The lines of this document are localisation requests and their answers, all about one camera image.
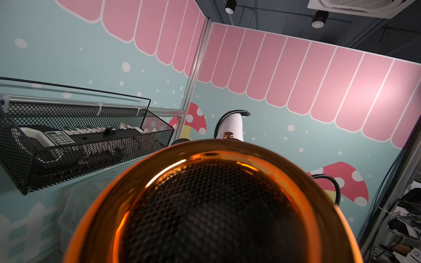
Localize green clear-lid storage box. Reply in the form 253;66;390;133
57;174;122;254

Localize black comb in basket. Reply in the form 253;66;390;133
11;124;148;161

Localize black wire mesh basket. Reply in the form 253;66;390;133
1;94;174;195

